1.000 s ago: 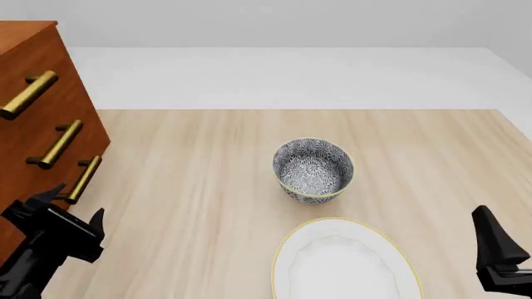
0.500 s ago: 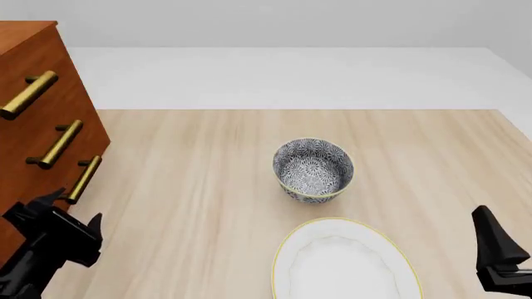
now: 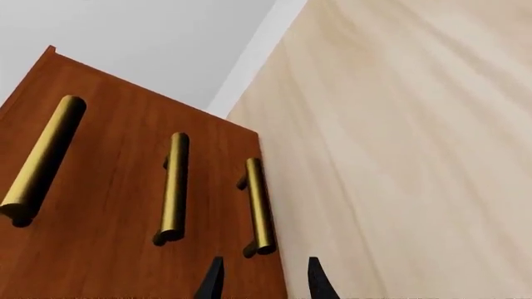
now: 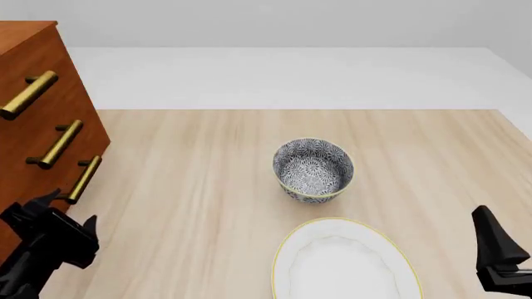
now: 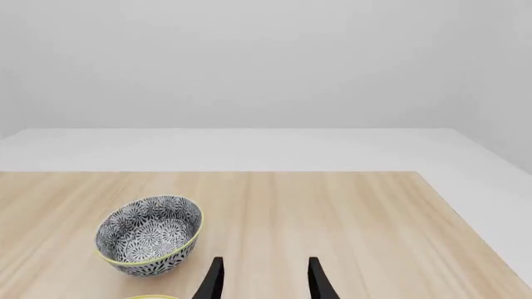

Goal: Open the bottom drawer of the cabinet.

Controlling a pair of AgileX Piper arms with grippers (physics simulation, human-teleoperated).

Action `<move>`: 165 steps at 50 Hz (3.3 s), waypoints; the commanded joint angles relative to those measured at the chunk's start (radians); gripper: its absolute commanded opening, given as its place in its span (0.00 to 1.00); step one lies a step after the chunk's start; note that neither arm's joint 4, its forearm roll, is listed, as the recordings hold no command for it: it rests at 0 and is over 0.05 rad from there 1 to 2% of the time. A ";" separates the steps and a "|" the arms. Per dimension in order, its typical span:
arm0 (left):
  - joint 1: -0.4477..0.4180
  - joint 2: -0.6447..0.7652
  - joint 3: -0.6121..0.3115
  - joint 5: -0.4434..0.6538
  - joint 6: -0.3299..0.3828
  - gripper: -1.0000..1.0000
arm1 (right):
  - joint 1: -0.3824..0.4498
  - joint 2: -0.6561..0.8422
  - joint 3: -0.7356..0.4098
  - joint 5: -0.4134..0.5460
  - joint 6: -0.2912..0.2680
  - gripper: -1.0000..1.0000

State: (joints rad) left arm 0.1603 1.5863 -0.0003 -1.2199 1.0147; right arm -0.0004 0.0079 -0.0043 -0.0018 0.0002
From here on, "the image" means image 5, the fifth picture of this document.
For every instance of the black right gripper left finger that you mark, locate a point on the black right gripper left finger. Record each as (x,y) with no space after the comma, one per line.
(213,281)

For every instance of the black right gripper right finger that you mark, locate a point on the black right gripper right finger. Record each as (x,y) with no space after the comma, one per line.
(319,283)

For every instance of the black white patterned bowl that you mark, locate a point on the black white patterned bowl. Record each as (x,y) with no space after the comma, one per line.
(145,233)

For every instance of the yellow rimmed bowl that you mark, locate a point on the yellow rimmed bowl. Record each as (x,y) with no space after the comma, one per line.
(151,297)

